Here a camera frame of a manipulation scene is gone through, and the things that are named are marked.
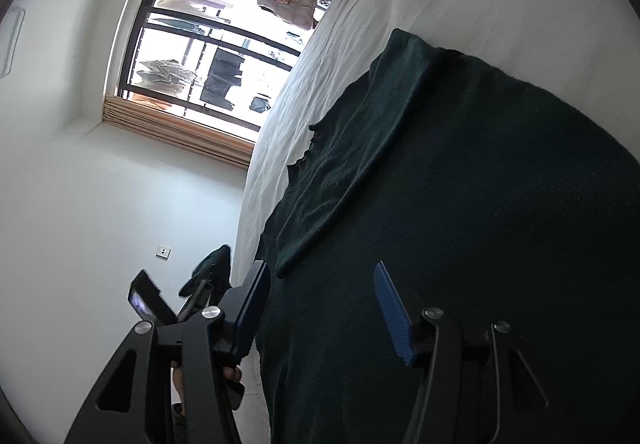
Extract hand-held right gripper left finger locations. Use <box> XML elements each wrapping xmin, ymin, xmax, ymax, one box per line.
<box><xmin>64</xmin><ymin>261</ymin><xmax>271</xmax><ymax>444</ymax></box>

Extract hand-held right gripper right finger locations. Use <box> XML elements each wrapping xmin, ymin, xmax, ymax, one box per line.
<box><xmin>373</xmin><ymin>261</ymin><xmax>551</xmax><ymax>444</ymax></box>

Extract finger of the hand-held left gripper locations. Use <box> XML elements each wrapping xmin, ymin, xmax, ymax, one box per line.
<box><xmin>176</xmin><ymin>265</ymin><xmax>226</xmax><ymax>323</ymax></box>
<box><xmin>129</xmin><ymin>268</ymin><xmax>180</xmax><ymax>326</ymax></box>

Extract dark green knit sweater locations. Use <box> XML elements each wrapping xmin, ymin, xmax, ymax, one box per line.
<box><xmin>179</xmin><ymin>28</ymin><xmax>637</xmax><ymax>444</ymax></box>

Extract person's left hand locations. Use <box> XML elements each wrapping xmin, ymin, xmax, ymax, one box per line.
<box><xmin>220</xmin><ymin>363</ymin><xmax>245</xmax><ymax>386</ymax></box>

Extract black hanging pants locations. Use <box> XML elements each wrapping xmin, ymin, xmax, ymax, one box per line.
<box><xmin>200</xmin><ymin>48</ymin><xmax>246</xmax><ymax>111</ymax></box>

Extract patterned hanging cloth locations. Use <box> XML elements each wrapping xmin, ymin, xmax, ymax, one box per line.
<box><xmin>136</xmin><ymin>59</ymin><xmax>197</xmax><ymax>90</ymax></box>

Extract wooden framed window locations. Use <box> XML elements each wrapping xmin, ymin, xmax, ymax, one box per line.
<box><xmin>102</xmin><ymin>0</ymin><xmax>332</xmax><ymax>170</ymax></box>

